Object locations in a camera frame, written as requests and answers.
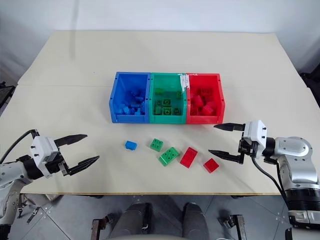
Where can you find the rusty metal stand foot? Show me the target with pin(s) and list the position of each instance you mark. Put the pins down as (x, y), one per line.
(236, 227)
(98, 228)

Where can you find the long red toy brick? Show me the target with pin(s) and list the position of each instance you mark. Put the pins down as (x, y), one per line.
(188, 157)

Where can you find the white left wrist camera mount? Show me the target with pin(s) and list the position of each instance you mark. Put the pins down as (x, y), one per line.
(42, 150)

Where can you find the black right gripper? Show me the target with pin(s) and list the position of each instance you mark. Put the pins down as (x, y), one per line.
(246, 148)

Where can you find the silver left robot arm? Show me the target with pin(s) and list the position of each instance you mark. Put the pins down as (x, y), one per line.
(7, 172)

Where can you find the white tape strip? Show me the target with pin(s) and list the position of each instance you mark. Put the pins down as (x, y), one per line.
(184, 82)

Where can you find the red plastic bin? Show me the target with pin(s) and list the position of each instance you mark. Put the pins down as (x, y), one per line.
(200, 120)

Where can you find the small red toy brick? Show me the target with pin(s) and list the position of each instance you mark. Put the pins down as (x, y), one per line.
(211, 165)

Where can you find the green plastic bin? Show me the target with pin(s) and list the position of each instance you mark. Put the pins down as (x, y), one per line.
(170, 120)

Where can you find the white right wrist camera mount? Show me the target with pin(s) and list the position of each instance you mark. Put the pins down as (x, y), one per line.
(255, 132)

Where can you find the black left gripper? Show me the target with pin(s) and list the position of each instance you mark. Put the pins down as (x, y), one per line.
(53, 166)

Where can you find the green square toy brick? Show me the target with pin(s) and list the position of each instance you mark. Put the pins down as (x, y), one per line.
(156, 144)
(169, 156)

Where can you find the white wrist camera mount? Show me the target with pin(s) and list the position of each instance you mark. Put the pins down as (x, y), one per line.
(255, 132)
(42, 150)

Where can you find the small blue toy brick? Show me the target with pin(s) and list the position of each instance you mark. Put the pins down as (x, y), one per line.
(131, 145)

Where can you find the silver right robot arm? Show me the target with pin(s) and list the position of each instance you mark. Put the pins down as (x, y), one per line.
(292, 150)

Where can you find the blue plastic bin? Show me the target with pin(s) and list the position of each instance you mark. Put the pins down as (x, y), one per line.
(117, 100)

